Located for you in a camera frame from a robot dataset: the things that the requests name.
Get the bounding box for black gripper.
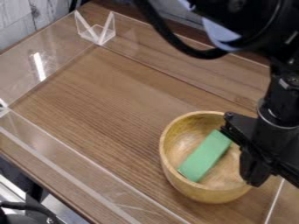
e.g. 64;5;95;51
220;107;299;187

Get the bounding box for brown wooden bowl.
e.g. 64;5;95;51
159;111;252;204

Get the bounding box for green rectangular block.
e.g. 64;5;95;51
178;129;232;182

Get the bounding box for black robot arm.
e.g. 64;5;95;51
187;0;299;187

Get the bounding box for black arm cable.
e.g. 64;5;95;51
135;0;231;60

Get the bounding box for clear acrylic corner bracket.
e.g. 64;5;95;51
74;11;116;46

